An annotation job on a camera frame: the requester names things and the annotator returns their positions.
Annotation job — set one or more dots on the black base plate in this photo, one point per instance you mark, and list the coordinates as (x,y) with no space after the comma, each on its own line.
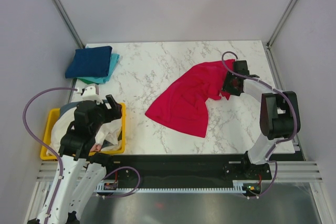
(177,171)

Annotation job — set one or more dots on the aluminium frame post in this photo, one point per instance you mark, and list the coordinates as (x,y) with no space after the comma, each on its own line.
(66,19)
(286,14)

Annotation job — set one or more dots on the yellow plastic bin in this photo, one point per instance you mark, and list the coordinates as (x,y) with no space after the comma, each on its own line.
(123,131)

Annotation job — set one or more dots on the folded navy t shirt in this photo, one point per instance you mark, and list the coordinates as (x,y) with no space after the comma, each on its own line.
(90,62)

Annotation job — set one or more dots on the grey slotted cable duct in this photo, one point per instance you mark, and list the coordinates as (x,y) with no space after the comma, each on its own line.
(236,188)

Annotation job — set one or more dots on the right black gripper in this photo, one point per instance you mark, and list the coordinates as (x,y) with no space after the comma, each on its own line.
(226,85)

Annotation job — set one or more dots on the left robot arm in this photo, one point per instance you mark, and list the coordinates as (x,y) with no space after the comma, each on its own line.
(78,173)

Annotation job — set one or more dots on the pink t shirt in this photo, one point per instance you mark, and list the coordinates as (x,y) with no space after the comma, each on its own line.
(96,148)

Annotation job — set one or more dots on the red t shirt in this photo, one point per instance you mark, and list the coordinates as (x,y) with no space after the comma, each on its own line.
(182,106)

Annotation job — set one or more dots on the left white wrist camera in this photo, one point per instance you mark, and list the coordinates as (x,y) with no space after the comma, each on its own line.
(90,93)

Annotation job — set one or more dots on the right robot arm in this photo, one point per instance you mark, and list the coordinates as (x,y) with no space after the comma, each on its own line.
(279,119)

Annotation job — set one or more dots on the left aluminium frame post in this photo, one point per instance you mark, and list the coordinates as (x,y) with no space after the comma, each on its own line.
(66,19)

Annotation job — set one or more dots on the right aluminium frame post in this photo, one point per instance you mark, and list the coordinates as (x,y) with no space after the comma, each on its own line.
(286,14)

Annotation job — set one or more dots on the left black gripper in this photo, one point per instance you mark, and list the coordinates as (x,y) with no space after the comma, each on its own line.
(111,114)

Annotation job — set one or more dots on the white t shirt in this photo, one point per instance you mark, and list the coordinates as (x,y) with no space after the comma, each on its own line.
(109,135)

